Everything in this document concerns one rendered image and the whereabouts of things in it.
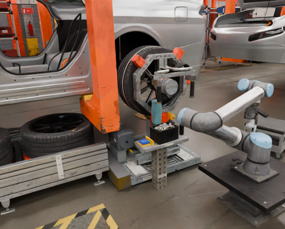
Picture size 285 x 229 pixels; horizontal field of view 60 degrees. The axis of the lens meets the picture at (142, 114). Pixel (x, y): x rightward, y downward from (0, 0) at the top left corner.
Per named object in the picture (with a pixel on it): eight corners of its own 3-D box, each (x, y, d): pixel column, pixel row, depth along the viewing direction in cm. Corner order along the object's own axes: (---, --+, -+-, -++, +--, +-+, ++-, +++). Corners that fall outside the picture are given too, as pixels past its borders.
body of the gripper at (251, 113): (243, 119, 192) (245, 103, 192) (255, 120, 190) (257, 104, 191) (246, 118, 184) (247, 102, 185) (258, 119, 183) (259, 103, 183)
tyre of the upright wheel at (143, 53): (102, 81, 231) (144, 122, 266) (111, 86, 211) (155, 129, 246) (147, 30, 238) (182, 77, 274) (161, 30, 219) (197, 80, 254)
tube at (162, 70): (161, 70, 221) (161, 58, 218) (174, 73, 205) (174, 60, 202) (144, 72, 213) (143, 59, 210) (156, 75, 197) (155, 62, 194)
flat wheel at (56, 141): (72, 127, 289) (70, 108, 282) (107, 144, 245) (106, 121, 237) (13, 146, 246) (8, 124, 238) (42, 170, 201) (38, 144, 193)
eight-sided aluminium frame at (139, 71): (182, 106, 252) (183, 51, 234) (186, 108, 246) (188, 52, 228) (134, 116, 228) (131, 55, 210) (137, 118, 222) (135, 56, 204)
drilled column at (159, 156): (161, 181, 228) (161, 140, 214) (167, 187, 220) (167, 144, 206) (151, 185, 224) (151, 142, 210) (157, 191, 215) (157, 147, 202)
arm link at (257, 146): (261, 165, 173) (265, 141, 167) (240, 155, 187) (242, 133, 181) (273, 158, 181) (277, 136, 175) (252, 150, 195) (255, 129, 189)
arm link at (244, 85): (252, 79, 172) (261, 82, 179) (238, 77, 181) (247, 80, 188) (248, 92, 173) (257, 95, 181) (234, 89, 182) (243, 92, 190)
